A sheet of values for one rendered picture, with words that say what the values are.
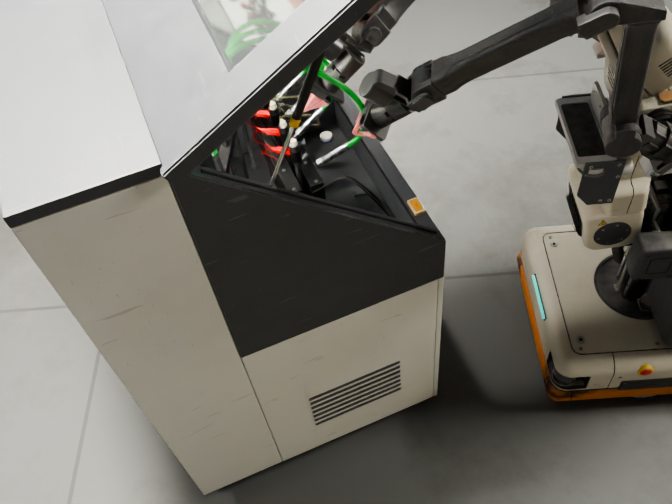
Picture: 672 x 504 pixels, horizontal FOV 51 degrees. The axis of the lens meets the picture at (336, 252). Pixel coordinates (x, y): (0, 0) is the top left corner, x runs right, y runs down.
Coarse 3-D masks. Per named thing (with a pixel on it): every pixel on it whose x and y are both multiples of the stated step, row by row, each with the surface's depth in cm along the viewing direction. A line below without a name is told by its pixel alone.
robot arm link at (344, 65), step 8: (344, 48) 159; (352, 48) 161; (344, 56) 161; (352, 56) 160; (360, 56) 162; (336, 64) 162; (344, 64) 161; (352, 64) 161; (360, 64) 161; (344, 72) 162; (352, 72) 163
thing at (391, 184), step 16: (336, 112) 219; (352, 112) 208; (352, 128) 207; (368, 144) 199; (368, 160) 203; (384, 160) 195; (384, 176) 192; (400, 176) 191; (384, 192) 199; (400, 192) 187; (400, 208) 190; (432, 224) 179
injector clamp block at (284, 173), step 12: (252, 120) 205; (264, 120) 205; (288, 120) 204; (276, 144) 198; (264, 156) 206; (288, 168) 192; (312, 168) 191; (276, 180) 200; (288, 180) 189; (312, 180) 188; (300, 192) 187; (324, 192) 191
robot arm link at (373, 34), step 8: (368, 32) 158; (376, 32) 158; (336, 40) 158; (344, 40) 160; (352, 40) 159; (368, 40) 158; (376, 40) 159; (328, 48) 158; (336, 48) 159; (360, 48) 162; (368, 48) 160; (328, 56) 160; (336, 56) 160
